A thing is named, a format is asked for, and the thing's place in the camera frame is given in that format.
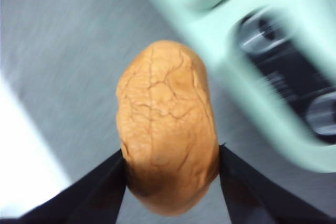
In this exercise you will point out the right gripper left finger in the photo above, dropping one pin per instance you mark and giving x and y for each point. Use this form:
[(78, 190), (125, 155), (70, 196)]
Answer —
[(89, 200)]

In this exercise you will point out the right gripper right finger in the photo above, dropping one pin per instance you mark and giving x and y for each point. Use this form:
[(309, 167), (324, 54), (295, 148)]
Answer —
[(257, 200)]

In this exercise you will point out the brown potato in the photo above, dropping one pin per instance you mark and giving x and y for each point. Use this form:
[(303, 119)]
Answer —
[(168, 119)]

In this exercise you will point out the silver control knob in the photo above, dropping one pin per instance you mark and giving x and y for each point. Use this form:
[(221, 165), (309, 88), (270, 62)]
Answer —
[(260, 35), (324, 116)]

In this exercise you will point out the mint green breakfast machine base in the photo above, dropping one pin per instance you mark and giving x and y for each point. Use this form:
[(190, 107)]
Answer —
[(223, 37)]

